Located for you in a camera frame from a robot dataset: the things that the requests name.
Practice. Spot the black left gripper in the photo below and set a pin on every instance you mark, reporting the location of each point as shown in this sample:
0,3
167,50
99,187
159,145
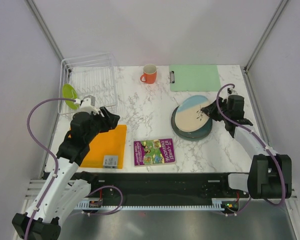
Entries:
111,119

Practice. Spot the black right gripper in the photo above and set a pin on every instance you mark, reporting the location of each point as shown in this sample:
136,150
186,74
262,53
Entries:
210,110

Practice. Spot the green rimmed grey plate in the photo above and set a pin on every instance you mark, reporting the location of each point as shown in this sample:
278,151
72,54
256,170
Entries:
189,116

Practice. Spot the large teal plate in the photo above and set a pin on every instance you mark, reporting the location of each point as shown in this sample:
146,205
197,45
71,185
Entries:
192,136

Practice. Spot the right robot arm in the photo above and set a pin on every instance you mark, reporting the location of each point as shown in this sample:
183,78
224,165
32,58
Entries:
270,174

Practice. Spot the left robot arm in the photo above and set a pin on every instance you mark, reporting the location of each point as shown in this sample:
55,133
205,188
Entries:
44,218

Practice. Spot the orange cutting board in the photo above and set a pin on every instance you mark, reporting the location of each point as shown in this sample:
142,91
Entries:
107,143

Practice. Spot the small grey box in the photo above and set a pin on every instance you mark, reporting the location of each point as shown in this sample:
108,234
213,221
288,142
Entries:
110,162

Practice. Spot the green clipboard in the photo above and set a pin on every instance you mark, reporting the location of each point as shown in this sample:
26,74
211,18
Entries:
194,78

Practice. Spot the purple treehouse book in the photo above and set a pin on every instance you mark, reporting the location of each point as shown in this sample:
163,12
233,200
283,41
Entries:
152,152

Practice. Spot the small green plate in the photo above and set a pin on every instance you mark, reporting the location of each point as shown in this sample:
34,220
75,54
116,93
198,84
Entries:
70,93

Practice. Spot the orange mug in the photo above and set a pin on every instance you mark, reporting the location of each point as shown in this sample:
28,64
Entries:
149,75

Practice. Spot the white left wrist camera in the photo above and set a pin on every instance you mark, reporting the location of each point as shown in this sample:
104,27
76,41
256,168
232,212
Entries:
87,104

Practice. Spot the white wire dish rack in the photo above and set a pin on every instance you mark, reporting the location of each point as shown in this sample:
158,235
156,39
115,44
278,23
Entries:
91,75

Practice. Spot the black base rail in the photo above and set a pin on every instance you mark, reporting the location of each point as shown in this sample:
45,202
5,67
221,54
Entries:
162,187

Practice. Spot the white slotted cable duct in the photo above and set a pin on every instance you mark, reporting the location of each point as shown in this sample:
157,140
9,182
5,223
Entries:
212,204

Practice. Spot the left aluminium frame post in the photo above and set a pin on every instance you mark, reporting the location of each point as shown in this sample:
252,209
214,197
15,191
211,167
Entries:
44,27

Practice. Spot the aluminium frame post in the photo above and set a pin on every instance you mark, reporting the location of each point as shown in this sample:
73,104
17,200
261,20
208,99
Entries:
44,27
266,34

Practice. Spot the right aluminium frame post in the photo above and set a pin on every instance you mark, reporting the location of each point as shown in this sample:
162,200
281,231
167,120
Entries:
266,34

